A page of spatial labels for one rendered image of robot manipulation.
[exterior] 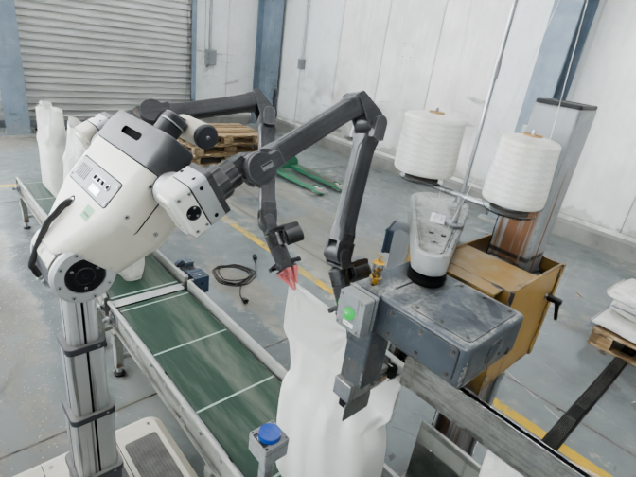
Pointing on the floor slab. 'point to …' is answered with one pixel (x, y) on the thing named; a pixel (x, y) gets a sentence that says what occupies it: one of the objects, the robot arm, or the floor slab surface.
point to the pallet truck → (306, 172)
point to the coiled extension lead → (238, 268)
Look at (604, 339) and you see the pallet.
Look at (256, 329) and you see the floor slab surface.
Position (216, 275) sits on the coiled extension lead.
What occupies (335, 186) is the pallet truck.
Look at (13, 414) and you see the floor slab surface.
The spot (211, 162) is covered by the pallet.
